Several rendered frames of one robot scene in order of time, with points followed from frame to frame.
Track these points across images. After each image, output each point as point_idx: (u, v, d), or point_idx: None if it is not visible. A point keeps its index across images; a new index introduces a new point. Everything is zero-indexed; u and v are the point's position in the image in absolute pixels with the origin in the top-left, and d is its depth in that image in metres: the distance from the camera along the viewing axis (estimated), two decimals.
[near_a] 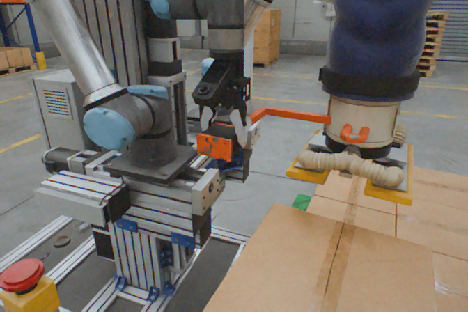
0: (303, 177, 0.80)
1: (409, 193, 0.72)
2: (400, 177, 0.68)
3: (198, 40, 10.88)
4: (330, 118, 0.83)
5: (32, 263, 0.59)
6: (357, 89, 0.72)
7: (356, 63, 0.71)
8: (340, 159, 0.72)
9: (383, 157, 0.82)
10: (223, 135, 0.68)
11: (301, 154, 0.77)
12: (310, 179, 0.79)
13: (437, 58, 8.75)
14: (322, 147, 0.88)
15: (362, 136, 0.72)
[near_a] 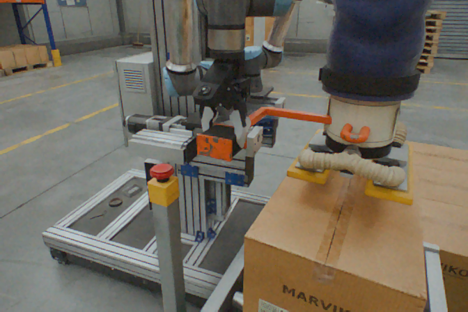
0: (303, 177, 0.80)
1: (409, 192, 0.71)
2: (401, 176, 0.68)
3: None
4: (330, 118, 0.83)
5: (166, 165, 0.94)
6: (357, 89, 0.72)
7: (356, 63, 0.71)
8: (341, 159, 0.72)
9: (384, 157, 0.82)
10: (223, 136, 0.68)
11: (302, 154, 0.77)
12: (311, 179, 0.79)
13: (434, 56, 9.10)
14: (323, 147, 0.88)
15: (363, 136, 0.72)
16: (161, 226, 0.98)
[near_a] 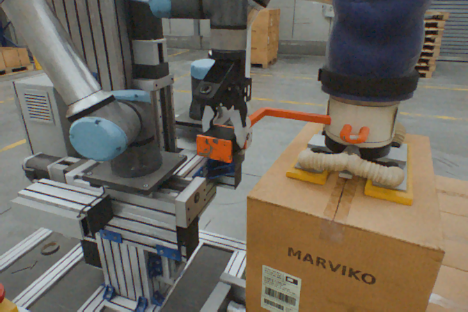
0: (303, 178, 0.80)
1: (409, 192, 0.72)
2: (400, 177, 0.68)
3: (197, 40, 10.83)
4: (329, 118, 0.83)
5: None
6: (356, 89, 0.72)
7: (356, 63, 0.71)
8: (340, 159, 0.72)
9: (383, 157, 0.82)
10: (223, 136, 0.68)
11: (301, 155, 0.77)
12: (310, 180, 0.79)
13: (436, 58, 8.70)
14: (322, 147, 0.88)
15: (362, 136, 0.72)
16: None
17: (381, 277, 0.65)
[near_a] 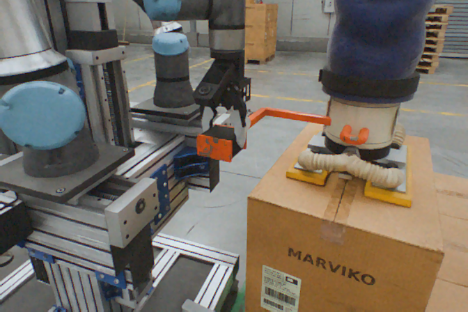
0: (303, 178, 0.80)
1: (408, 193, 0.72)
2: (400, 178, 0.69)
3: (193, 36, 10.58)
4: (329, 120, 0.83)
5: None
6: (357, 90, 0.72)
7: (356, 65, 0.71)
8: (340, 160, 0.72)
9: (382, 158, 0.82)
10: (223, 136, 0.68)
11: (301, 156, 0.77)
12: (310, 180, 0.79)
13: (439, 55, 8.46)
14: (322, 147, 0.89)
15: (362, 138, 0.72)
16: None
17: (381, 278, 0.66)
